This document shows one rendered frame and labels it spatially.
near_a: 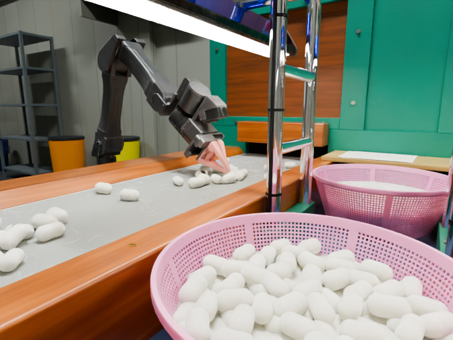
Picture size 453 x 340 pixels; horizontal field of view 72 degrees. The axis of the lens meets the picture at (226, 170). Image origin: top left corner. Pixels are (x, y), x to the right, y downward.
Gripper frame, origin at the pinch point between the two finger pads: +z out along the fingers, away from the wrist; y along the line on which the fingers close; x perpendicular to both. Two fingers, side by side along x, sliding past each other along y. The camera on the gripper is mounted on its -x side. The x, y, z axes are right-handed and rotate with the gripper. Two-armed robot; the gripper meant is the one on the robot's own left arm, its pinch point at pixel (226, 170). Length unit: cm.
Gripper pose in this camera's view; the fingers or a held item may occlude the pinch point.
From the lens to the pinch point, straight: 73.1
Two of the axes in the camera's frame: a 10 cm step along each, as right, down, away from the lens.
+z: 6.3, 7.2, -2.9
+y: 5.6, -1.6, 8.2
